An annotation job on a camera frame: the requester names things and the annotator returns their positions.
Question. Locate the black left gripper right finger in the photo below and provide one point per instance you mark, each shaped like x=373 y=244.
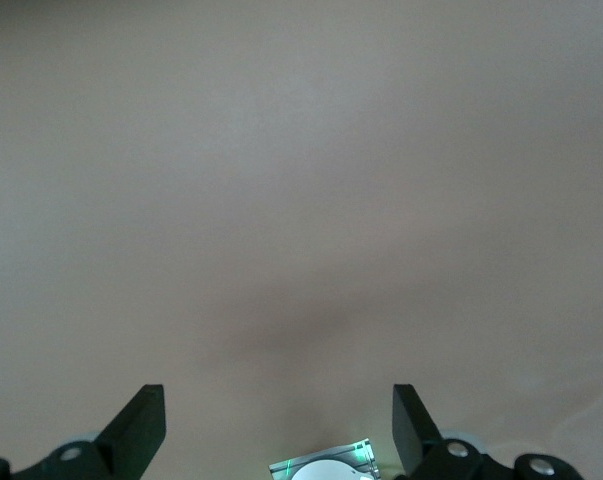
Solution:
x=416 y=440

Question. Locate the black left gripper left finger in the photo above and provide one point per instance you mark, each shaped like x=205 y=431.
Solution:
x=131 y=440

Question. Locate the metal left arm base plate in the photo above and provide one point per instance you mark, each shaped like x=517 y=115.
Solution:
x=281 y=469

